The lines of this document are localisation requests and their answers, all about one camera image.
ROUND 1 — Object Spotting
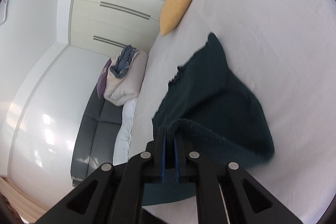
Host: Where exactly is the bed with white sheet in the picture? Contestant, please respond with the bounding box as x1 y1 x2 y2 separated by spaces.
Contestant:
113 0 336 224

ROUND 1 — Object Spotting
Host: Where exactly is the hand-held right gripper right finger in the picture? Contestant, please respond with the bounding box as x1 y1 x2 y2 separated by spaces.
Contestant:
174 132 302 224

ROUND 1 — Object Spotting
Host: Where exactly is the folded beige comforter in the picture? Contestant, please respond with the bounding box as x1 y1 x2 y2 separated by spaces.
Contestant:
104 45 149 107

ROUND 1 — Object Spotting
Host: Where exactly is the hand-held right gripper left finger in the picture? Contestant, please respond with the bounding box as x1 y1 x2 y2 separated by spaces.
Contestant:
39 127 166 224

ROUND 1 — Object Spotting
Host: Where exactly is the grey padded headboard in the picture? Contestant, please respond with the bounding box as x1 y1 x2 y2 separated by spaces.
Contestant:
70 88 124 186

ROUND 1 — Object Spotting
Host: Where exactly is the purple pillow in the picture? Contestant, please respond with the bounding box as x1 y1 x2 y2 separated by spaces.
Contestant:
97 58 112 98

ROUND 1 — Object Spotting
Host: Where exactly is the dark green sweater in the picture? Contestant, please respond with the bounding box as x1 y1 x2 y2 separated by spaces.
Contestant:
142 33 275 207

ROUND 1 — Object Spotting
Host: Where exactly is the cream wardrobe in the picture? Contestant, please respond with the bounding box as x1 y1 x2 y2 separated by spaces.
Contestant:
70 0 168 62

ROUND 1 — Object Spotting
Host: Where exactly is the yellow pillow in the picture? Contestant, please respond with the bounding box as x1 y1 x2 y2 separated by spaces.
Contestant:
160 0 196 36

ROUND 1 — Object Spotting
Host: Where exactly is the white pillow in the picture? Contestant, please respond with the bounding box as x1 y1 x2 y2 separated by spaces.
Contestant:
113 97 138 165

